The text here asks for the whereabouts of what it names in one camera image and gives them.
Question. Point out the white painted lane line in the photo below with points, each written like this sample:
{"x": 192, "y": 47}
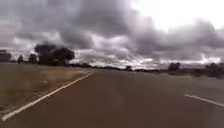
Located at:
{"x": 204, "y": 99}

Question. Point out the white painted edge line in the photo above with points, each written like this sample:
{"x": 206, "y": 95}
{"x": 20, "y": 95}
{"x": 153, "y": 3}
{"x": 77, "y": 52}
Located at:
{"x": 40, "y": 98}

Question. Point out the distant line of bushes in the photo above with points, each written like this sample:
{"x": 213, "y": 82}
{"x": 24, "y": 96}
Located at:
{"x": 100, "y": 66}

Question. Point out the small dark tree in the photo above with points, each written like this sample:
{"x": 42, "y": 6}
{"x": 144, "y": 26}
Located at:
{"x": 32, "y": 59}
{"x": 20, "y": 59}

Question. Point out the building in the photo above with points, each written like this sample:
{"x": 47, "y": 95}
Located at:
{"x": 4, "y": 56}

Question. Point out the dry grass verge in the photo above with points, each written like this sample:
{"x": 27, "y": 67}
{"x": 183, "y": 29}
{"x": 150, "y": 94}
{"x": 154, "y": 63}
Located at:
{"x": 26, "y": 81}

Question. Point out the dark asphalt road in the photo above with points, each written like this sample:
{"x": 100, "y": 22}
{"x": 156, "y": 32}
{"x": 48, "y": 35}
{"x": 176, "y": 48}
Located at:
{"x": 126, "y": 100}

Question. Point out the large dark tree clump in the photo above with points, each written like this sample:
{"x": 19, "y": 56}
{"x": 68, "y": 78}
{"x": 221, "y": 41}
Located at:
{"x": 51, "y": 55}

